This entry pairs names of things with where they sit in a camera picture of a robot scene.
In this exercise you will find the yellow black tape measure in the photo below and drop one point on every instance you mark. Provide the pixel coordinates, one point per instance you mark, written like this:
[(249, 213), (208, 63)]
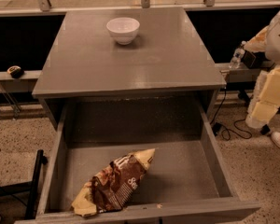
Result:
[(15, 71)]

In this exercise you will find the open grey top drawer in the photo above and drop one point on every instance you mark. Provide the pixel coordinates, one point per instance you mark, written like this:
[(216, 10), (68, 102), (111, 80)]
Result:
[(186, 183)]

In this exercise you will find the brown chip bag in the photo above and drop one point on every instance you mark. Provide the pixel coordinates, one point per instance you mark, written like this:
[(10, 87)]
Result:
[(113, 186)]

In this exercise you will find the black table leg stand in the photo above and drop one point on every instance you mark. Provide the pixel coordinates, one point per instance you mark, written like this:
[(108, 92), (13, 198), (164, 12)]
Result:
[(242, 95)]

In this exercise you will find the black metal chair frame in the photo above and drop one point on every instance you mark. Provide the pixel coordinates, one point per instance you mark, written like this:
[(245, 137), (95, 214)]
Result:
[(26, 140)]

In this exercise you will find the grey cabinet counter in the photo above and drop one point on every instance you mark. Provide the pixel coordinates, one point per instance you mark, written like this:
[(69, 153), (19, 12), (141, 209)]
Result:
[(167, 55)]

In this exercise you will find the clear plastic water bottle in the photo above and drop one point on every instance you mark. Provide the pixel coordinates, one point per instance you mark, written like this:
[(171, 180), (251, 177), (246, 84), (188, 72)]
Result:
[(237, 56)]

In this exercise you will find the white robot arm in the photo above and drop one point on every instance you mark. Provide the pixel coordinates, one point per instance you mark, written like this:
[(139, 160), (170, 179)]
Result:
[(266, 94)]

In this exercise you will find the white ceramic bowl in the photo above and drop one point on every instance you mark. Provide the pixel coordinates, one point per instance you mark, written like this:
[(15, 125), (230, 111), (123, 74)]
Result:
[(123, 30)]

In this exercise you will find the small black box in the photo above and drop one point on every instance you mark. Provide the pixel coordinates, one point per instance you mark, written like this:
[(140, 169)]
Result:
[(251, 60)]

